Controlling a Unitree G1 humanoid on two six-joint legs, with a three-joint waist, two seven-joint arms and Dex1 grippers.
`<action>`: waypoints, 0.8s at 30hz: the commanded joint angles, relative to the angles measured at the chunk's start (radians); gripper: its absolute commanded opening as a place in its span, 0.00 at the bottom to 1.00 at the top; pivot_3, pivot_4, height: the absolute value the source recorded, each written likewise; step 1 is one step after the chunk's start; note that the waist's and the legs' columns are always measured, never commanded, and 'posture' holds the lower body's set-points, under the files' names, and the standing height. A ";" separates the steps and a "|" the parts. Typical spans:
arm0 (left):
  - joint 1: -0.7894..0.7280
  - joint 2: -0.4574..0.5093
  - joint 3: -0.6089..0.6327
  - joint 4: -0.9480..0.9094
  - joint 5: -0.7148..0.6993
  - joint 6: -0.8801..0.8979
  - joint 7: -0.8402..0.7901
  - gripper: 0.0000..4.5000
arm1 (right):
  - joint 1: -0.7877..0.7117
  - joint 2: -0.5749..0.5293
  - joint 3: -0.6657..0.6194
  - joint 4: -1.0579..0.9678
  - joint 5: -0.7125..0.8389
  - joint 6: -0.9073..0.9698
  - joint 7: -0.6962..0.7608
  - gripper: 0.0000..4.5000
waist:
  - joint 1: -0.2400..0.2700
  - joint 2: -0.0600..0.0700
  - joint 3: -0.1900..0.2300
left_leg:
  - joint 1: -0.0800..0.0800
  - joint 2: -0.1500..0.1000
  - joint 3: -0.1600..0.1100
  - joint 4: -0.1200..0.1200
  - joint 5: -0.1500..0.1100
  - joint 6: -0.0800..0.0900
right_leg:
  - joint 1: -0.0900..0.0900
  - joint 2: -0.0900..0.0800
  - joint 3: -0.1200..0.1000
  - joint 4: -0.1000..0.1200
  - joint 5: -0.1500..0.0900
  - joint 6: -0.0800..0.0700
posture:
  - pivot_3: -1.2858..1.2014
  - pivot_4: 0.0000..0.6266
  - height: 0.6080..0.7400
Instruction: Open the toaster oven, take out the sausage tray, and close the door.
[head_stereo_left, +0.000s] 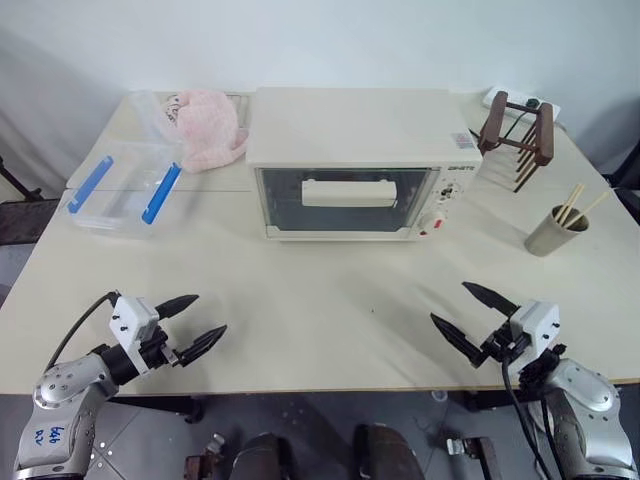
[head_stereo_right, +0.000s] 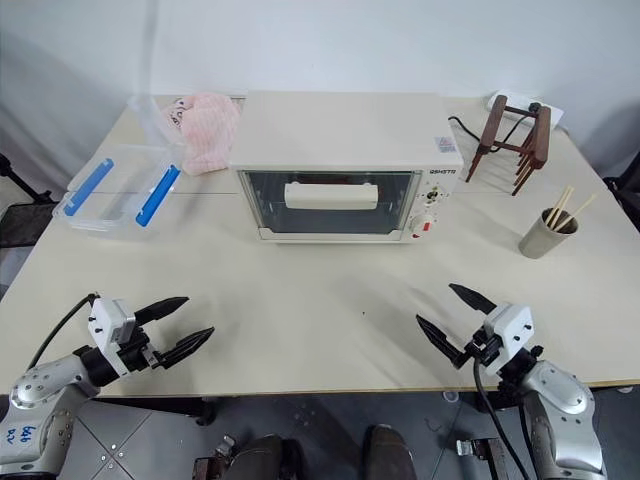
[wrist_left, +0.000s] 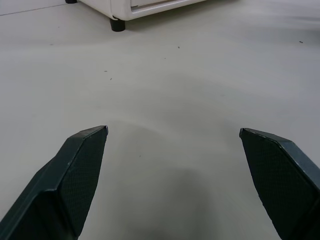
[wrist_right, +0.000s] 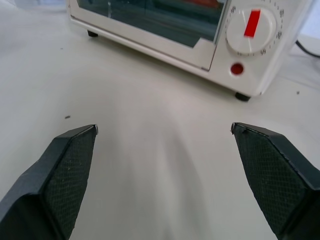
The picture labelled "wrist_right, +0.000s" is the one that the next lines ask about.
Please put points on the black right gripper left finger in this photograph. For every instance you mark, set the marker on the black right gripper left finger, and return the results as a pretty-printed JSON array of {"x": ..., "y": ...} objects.
[{"x": 50, "y": 185}]

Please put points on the glass oven door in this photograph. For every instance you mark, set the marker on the glass oven door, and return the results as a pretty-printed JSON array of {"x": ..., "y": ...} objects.
[{"x": 150, "y": 27}]

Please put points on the white toaster oven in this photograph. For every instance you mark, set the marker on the white toaster oven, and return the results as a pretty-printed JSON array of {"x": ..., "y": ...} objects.
[{"x": 240, "y": 72}]

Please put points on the white timer knob red stripe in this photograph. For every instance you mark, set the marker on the white timer knob red stripe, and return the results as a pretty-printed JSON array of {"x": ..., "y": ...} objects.
[{"x": 250, "y": 30}]

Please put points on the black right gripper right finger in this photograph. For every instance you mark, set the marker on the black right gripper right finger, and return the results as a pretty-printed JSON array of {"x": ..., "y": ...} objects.
[{"x": 275, "y": 180}]

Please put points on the red indicator light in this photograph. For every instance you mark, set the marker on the red indicator light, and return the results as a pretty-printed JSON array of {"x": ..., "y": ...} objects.
[{"x": 236, "y": 68}]

